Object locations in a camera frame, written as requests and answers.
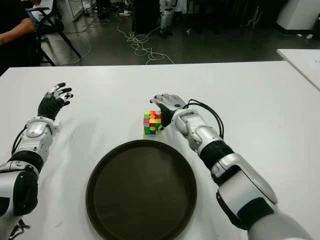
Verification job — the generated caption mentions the black office chair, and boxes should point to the black office chair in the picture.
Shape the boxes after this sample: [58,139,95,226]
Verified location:
[27,6,82,67]

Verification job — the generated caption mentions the black forearm cable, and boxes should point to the black forearm cable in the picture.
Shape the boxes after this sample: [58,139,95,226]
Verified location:
[11,124,28,156]
[183,99,225,139]

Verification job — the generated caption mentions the black left elbow cable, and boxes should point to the black left elbow cable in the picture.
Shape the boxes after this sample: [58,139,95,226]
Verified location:
[9,219,31,238]

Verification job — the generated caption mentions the person in white shirt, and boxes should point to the person in white shirt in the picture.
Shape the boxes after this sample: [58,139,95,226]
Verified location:
[28,7,44,26]

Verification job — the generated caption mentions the grey folding stand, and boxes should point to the grey folding stand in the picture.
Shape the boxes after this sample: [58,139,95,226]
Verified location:
[246,4,261,29]

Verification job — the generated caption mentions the black cabinet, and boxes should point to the black cabinet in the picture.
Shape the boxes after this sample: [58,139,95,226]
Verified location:
[133,0,161,34]

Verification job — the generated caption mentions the multicoloured Rubik's cube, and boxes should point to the multicoloured Rubik's cube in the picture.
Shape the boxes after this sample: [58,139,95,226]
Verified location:
[143,109,163,136]

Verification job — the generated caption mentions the person in black shirt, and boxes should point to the person in black shirt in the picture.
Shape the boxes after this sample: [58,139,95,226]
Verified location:
[0,0,42,73]

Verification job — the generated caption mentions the black left forearm cable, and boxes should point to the black left forearm cable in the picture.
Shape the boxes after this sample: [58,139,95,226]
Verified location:
[11,124,28,156]

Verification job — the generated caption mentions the dark round plate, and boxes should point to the dark round plate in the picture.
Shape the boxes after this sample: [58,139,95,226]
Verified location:
[85,139,198,240]

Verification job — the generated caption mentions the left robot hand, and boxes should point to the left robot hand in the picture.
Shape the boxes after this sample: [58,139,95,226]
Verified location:
[37,82,74,121]

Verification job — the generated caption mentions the white cabinet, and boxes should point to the white cabinet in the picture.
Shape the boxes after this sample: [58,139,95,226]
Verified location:
[275,0,320,34]

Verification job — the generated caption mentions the white tangled floor cable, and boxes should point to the white tangled floor cable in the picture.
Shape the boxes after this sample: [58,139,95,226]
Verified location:
[117,18,176,65]

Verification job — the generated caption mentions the white humanoid robot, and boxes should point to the white humanoid robot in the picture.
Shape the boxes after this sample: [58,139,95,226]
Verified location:
[158,0,176,39]

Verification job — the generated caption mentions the white board panel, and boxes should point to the white board panel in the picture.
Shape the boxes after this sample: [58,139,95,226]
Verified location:
[71,0,89,22]

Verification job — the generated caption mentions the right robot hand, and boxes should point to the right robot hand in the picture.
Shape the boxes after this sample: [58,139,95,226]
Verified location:
[149,93,187,132]

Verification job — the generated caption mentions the black right forearm cable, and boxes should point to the black right forearm cable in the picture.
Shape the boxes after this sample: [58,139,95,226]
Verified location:
[183,99,225,139]

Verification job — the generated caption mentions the white side table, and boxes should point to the white side table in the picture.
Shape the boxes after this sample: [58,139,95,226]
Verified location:
[276,48,320,92]

